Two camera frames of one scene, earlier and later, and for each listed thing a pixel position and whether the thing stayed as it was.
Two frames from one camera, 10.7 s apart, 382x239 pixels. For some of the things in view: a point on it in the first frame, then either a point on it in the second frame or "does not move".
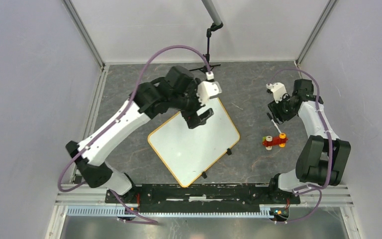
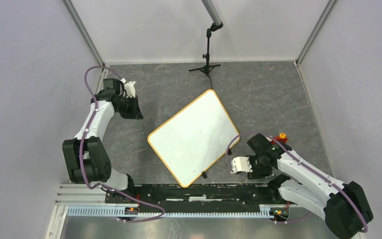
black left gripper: x=193 y=120 to x=135 y=112
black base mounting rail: x=203 y=195 does not move
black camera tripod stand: x=204 y=68 does not move
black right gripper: x=275 y=109 to x=255 y=174
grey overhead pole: x=211 y=9 does not move
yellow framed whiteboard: x=191 y=154 does not move
